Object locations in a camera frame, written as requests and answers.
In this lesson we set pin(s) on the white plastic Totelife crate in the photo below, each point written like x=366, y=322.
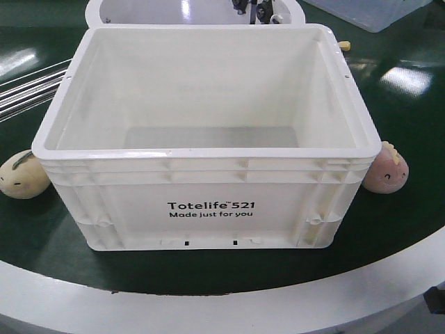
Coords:
x=192, y=137

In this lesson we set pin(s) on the pink egg plush toy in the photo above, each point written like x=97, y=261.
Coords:
x=388, y=173

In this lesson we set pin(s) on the yellow egg plush toy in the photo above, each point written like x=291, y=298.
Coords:
x=23, y=177

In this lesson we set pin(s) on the small beige object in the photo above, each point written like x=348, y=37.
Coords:
x=345, y=45

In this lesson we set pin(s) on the white conveyor outer rim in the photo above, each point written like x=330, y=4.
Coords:
x=364, y=300

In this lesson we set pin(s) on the steel guide rail bars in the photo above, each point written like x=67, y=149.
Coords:
x=30, y=90

